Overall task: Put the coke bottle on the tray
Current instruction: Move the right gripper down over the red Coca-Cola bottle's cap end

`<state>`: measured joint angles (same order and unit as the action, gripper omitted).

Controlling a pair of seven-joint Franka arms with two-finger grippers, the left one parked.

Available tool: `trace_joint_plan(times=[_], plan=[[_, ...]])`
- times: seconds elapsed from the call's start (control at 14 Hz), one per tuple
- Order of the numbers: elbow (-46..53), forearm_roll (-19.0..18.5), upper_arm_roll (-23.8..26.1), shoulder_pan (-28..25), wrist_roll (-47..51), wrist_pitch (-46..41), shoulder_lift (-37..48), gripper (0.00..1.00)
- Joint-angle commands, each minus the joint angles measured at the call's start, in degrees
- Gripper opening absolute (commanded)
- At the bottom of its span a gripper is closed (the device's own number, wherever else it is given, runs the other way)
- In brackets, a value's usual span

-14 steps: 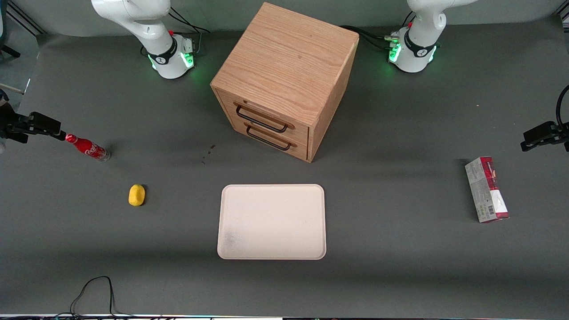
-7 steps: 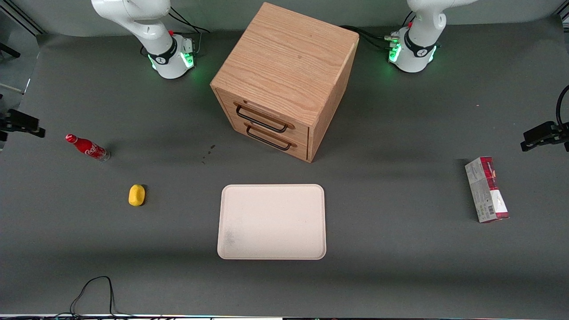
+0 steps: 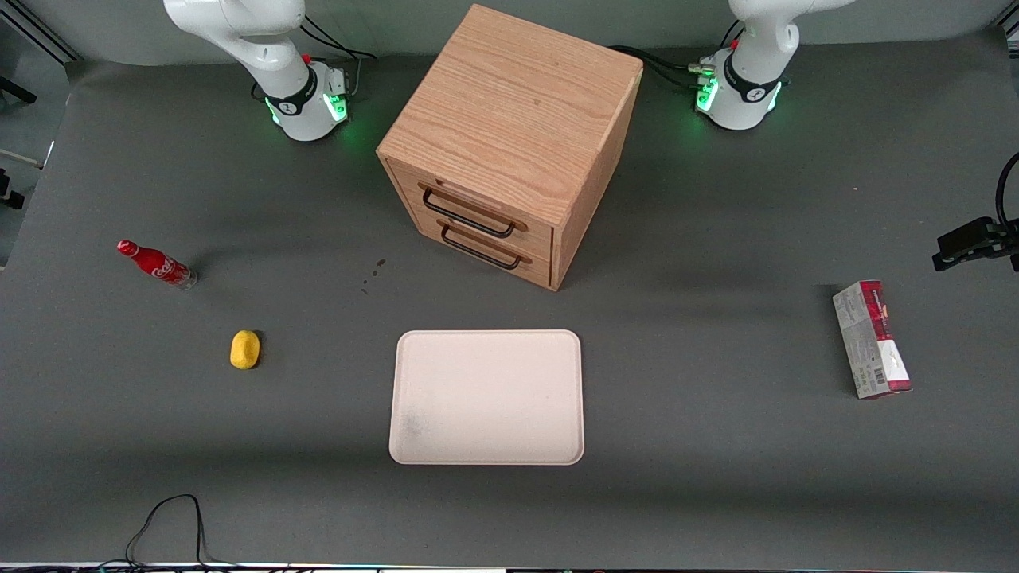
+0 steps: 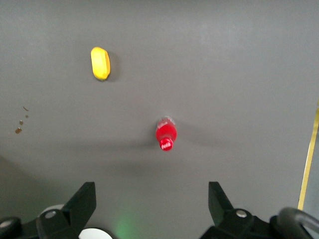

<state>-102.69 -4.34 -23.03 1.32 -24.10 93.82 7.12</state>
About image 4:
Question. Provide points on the red coke bottle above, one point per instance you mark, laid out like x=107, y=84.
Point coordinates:
x=166, y=133

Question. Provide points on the yellow floor tape strip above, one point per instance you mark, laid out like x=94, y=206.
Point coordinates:
x=309, y=161

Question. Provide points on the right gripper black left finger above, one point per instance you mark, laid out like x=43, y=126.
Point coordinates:
x=79, y=204

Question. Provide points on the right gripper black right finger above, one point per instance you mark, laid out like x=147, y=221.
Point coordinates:
x=219, y=206

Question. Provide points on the yellow lemon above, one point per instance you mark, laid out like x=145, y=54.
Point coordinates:
x=100, y=63

